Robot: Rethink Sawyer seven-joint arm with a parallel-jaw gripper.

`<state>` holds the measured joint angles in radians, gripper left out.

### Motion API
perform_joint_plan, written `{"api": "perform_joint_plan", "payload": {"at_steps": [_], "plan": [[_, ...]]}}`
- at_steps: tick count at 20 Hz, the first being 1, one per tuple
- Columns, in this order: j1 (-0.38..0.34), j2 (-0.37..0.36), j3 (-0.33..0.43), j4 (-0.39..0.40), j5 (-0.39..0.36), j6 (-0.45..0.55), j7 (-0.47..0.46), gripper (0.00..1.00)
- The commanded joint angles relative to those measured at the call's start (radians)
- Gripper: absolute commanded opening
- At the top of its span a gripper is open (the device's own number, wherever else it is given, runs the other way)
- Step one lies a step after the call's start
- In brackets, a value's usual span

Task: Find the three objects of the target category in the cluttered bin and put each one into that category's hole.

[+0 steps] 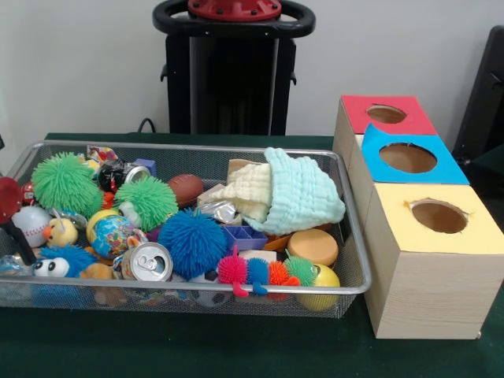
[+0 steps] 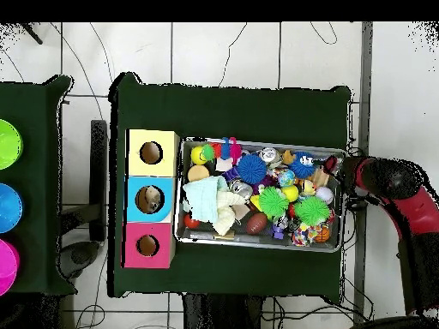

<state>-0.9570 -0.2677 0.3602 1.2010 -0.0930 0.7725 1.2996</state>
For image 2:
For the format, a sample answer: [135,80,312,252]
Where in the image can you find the silver-top drink can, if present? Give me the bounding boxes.
[258,147,284,169]

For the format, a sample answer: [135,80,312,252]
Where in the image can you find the dark slanted rod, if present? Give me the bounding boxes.
[20,22,45,46]

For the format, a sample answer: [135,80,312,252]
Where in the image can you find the green spiky rubber ball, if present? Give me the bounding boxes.
[293,195,331,226]

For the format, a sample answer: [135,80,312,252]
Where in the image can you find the green spiky ball with eyes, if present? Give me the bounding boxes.
[257,186,290,218]

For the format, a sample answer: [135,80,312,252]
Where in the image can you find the cream knit cloth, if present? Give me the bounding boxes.
[212,190,248,236]

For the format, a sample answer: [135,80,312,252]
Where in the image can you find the dark green table cloth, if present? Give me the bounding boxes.
[107,71,352,298]
[0,74,78,296]

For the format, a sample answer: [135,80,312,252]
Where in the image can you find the pink plastic bowl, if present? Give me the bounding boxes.
[0,237,21,296]

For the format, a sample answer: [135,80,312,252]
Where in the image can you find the black power cable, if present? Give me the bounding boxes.
[344,194,380,211]

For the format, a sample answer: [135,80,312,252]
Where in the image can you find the blue plastic bowl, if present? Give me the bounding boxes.
[0,182,25,235]

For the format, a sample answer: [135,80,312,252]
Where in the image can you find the round orange sponge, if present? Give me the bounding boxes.
[187,164,211,182]

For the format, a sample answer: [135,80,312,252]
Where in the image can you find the shallow silver mesh bin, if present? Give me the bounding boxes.
[173,136,349,254]

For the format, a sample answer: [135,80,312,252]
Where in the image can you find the white baseball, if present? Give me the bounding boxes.
[315,186,334,205]

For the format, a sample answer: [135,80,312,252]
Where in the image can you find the wooden three-hole box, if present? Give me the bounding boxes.
[121,128,181,269]

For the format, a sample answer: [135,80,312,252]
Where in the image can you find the rainbow spiky caterpillar toy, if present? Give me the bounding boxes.
[201,136,243,165]

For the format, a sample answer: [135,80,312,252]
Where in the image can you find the yellow smiley ball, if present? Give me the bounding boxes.
[190,146,208,166]

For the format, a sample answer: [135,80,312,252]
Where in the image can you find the black upright panel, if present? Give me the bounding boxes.
[88,119,109,242]

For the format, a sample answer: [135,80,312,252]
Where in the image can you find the blue spiky rubber ball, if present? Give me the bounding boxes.
[237,153,268,185]

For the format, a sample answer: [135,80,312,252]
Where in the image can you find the green plastic bowl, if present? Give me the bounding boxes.
[0,118,24,171]

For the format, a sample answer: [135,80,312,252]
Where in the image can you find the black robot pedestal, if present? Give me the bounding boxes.
[183,293,265,329]

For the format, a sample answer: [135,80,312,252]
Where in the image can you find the mint green cloth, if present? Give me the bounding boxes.
[183,176,230,224]

